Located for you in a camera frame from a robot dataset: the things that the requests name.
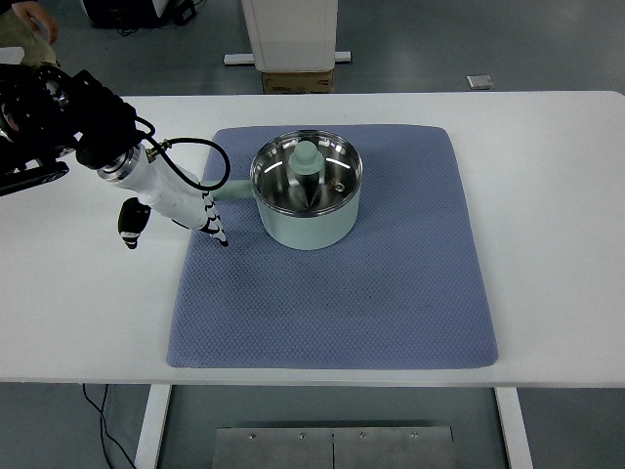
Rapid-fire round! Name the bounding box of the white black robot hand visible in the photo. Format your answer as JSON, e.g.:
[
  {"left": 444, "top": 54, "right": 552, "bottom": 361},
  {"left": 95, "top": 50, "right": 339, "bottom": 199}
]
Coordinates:
[{"left": 98, "top": 145, "right": 228, "bottom": 249}]

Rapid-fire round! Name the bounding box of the green pot with handle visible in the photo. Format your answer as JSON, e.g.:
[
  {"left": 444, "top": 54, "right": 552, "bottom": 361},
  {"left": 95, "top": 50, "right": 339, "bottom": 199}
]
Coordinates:
[{"left": 197, "top": 128, "right": 364, "bottom": 251}]

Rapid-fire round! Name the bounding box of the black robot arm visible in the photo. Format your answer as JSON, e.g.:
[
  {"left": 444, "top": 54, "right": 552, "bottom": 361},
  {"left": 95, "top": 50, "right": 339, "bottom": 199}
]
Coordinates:
[{"left": 1, "top": 64, "right": 143, "bottom": 195}]

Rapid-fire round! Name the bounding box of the glass lid green knob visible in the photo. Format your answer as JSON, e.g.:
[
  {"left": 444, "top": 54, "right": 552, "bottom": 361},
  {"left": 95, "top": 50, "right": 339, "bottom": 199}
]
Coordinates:
[{"left": 250, "top": 130, "right": 362, "bottom": 218}]

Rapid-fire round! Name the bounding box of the cardboard box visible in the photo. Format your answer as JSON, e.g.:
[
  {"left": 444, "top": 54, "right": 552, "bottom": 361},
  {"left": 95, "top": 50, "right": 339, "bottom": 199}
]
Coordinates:
[{"left": 261, "top": 69, "right": 334, "bottom": 95}]

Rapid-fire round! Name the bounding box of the black equipment on floor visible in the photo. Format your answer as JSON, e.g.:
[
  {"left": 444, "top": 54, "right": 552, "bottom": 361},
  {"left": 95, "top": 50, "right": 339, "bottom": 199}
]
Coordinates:
[{"left": 81, "top": 0, "right": 200, "bottom": 29}]

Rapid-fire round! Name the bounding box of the left white table leg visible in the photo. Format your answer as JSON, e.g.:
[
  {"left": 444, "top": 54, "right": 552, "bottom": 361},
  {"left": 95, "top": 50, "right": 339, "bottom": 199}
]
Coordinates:
[{"left": 134, "top": 384, "right": 173, "bottom": 469}]

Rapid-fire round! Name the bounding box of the white table leg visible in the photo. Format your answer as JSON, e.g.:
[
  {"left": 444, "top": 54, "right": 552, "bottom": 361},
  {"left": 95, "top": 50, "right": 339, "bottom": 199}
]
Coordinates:
[
  {"left": 134, "top": 384, "right": 173, "bottom": 469},
  {"left": 494, "top": 387, "right": 534, "bottom": 469}
]

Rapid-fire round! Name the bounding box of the white side table corner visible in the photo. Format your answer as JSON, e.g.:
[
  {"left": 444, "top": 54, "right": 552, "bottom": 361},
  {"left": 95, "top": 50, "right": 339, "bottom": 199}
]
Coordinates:
[{"left": 0, "top": 46, "right": 24, "bottom": 64}]

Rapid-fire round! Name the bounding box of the person in beige trousers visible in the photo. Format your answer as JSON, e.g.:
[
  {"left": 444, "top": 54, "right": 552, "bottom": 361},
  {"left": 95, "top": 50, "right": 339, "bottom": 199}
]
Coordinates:
[{"left": 1, "top": 1, "right": 60, "bottom": 66}]

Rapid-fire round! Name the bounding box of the blue quilted mat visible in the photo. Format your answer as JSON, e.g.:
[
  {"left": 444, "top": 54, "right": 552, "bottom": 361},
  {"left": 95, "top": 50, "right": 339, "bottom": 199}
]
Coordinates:
[{"left": 167, "top": 125, "right": 498, "bottom": 369}]

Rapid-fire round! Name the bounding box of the grey floor plate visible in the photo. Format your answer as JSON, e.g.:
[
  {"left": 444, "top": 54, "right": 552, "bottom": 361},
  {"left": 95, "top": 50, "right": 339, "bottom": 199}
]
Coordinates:
[{"left": 466, "top": 74, "right": 494, "bottom": 91}]

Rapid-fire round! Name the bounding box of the right white table leg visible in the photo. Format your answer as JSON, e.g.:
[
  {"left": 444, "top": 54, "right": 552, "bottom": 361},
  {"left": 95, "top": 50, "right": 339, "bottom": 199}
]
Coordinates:
[{"left": 494, "top": 387, "right": 534, "bottom": 469}]

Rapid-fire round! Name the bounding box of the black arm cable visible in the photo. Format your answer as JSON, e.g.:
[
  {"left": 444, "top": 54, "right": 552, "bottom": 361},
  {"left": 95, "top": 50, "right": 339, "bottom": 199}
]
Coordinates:
[{"left": 132, "top": 115, "right": 231, "bottom": 192}]

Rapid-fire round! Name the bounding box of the white cabinet pedestal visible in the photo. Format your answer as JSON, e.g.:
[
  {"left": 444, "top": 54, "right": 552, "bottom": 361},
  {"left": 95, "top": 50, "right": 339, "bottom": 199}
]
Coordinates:
[{"left": 224, "top": 0, "right": 352, "bottom": 72}]

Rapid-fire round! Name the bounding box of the black floor cable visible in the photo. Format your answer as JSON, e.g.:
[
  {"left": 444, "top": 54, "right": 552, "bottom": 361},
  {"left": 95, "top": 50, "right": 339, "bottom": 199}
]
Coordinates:
[{"left": 81, "top": 383, "right": 136, "bottom": 469}]

